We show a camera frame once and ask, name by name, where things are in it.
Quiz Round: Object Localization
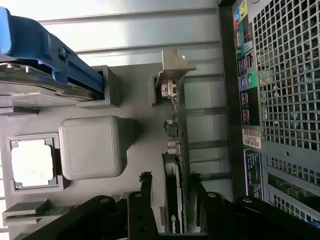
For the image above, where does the green RAM stick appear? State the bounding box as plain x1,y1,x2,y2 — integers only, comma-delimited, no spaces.
35,205,76,216

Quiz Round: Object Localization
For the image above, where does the hard disk with blue carrier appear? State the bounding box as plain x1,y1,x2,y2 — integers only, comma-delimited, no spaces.
0,6,105,109

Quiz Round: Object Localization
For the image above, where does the silver CPU chip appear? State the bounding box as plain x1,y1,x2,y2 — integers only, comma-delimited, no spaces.
10,139,55,188

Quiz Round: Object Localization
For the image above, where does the black PC case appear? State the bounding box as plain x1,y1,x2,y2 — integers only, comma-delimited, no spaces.
216,0,320,229

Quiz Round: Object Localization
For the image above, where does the Nvidia graphics card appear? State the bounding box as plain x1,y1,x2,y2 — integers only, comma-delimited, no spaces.
155,49,198,234

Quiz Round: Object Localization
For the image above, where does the grey 3D-printed parts rack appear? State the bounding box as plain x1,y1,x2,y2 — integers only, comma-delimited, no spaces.
0,64,186,240

